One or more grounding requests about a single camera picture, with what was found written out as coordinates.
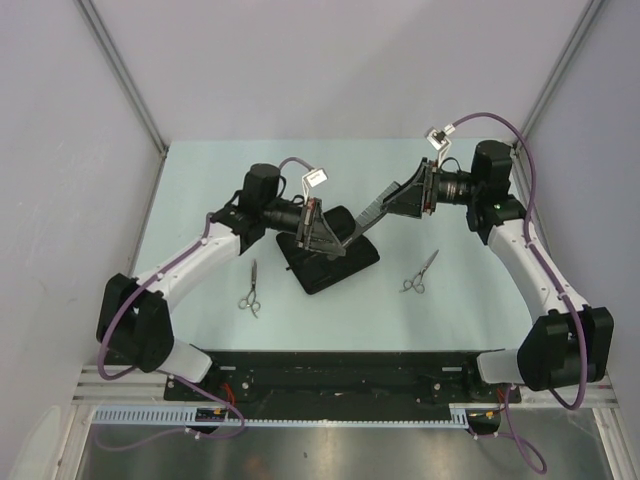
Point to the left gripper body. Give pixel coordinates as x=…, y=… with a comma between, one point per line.
x=307, y=221

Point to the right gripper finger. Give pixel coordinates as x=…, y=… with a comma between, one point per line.
x=405, y=180
x=407, y=204

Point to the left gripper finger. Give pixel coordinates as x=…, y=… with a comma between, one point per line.
x=337, y=221
x=325, y=248

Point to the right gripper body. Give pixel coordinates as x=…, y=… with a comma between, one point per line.
x=430, y=186

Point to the black zip tool case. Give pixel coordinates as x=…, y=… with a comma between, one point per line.
x=316, y=272

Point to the black handle comb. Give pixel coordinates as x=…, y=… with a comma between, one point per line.
x=371, y=215

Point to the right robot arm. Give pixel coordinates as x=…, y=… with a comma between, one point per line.
x=569, y=342

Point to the right silver scissors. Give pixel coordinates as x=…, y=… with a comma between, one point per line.
x=416, y=283

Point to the silver scissors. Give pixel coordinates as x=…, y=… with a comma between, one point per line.
x=249, y=301
x=416, y=283

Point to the left silver scissors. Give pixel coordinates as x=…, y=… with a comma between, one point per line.
x=249, y=301

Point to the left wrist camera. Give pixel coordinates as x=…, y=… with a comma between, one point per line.
x=312, y=179

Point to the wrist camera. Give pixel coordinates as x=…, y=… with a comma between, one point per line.
x=312, y=179
x=440, y=140

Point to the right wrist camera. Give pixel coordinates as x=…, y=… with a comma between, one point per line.
x=440, y=140

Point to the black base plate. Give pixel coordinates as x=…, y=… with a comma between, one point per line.
x=356, y=385

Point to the left aluminium frame post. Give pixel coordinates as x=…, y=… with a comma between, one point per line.
x=116, y=63

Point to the aluminium frame post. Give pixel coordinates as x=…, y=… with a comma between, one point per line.
x=116, y=63
x=579, y=34

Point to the white cable duct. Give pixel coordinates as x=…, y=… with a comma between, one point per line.
x=194, y=416

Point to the right aluminium frame post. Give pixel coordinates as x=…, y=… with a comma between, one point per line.
x=579, y=34

